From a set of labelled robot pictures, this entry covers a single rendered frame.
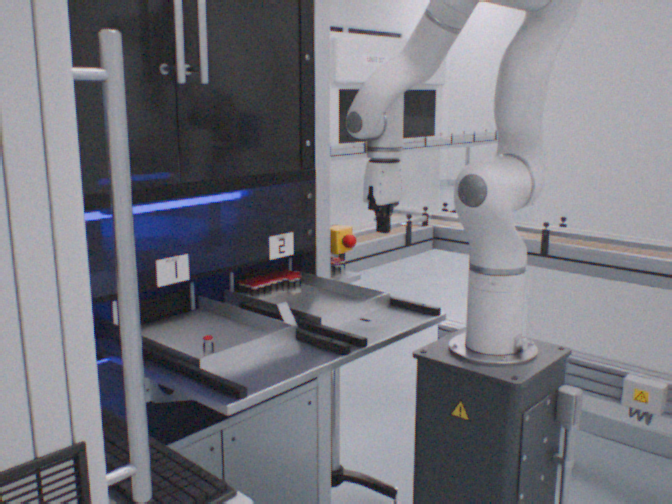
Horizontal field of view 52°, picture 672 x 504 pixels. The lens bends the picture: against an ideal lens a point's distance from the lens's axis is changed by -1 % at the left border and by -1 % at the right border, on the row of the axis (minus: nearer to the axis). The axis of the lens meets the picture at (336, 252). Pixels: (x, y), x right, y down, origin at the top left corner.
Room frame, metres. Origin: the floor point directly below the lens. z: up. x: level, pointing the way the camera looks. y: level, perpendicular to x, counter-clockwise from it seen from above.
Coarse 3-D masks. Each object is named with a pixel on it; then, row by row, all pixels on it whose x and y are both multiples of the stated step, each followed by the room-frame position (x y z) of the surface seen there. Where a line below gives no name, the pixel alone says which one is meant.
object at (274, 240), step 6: (282, 234) 1.76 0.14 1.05; (288, 234) 1.77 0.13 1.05; (270, 240) 1.72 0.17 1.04; (276, 240) 1.74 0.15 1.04; (288, 240) 1.77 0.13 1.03; (270, 246) 1.72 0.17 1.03; (276, 246) 1.74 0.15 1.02; (288, 246) 1.77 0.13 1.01; (270, 252) 1.72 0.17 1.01; (276, 252) 1.74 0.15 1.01; (288, 252) 1.77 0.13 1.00; (270, 258) 1.72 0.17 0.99
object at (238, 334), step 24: (192, 312) 1.62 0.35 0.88; (216, 312) 1.60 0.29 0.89; (240, 312) 1.54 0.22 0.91; (120, 336) 1.42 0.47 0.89; (144, 336) 1.35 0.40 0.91; (168, 336) 1.45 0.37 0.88; (192, 336) 1.45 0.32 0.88; (216, 336) 1.45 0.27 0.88; (240, 336) 1.45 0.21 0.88; (264, 336) 1.36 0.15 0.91; (288, 336) 1.41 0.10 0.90; (192, 360) 1.25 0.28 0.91; (216, 360) 1.26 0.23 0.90; (240, 360) 1.31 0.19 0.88
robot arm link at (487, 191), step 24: (480, 168) 1.33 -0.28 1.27; (504, 168) 1.34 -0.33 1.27; (456, 192) 1.36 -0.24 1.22; (480, 192) 1.31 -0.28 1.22; (504, 192) 1.31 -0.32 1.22; (528, 192) 1.38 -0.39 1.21; (480, 216) 1.33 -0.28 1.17; (504, 216) 1.32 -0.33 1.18; (480, 240) 1.37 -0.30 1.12; (504, 240) 1.35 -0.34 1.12; (480, 264) 1.38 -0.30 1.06; (504, 264) 1.36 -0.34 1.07
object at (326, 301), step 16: (304, 288) 1.83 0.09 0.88; (320, 288) 1.83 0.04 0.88; (336, 288) 1.79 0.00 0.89; (352, 288) 1.76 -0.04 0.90; (368, 288) 1.72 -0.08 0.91; (256, 304) 1.63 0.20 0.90; (272, 304) 1.59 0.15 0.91; (288, 304) 1.68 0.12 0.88; (304, 304) 1.68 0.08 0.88; (320, 304) 1.68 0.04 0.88; (336, 304) 1.68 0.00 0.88; (352, 304) 1.68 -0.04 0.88; (368, 304) 1.61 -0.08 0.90; (384, 304) 1.66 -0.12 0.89; (320, 320) 1.49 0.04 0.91; (336, 320) 1.52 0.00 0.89
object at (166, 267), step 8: (176, 256) 1.51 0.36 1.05; (184, 256) 1.52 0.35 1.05; (160, 264) 1.48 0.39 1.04; (168, 264) 1.49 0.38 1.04; (184, 264) 1.52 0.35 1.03; (160, 272) 1.47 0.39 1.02; (168, 272) 1.49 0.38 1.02; (184, 272) 1.52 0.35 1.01; (160, 280) 1.47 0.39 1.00; (168, 280) 1.49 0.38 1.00; (176, 280) 1.51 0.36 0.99; (184, 280) 1.52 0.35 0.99
